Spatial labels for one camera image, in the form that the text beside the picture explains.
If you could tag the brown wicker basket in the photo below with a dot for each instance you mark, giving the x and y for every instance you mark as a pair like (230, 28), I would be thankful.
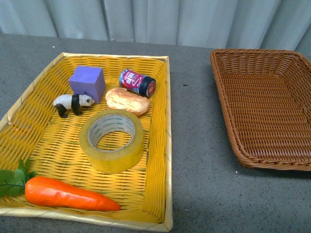
(265, 97)

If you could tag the purple foam block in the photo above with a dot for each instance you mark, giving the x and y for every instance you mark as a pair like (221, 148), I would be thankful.
(90, 80)

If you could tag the yellow woven basket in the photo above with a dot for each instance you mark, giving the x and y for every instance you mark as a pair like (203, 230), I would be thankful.
(33, 131)

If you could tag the toy bread croissant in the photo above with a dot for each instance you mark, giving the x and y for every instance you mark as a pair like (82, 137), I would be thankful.
(121, 98)

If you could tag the orange toy carrot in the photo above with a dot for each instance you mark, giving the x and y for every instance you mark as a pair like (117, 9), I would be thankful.
(49, 192)

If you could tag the grey curtain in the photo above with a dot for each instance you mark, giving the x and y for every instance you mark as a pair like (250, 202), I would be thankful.
(250, 24)

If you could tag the red labelled small bottle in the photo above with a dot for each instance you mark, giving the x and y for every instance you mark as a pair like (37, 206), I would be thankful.
(138, 83)

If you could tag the toy panda figure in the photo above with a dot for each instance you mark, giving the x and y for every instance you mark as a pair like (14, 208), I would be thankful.
(72, 102)

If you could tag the yellow packing tape roll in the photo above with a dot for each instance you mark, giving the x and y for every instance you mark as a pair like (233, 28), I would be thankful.
(108, 121)

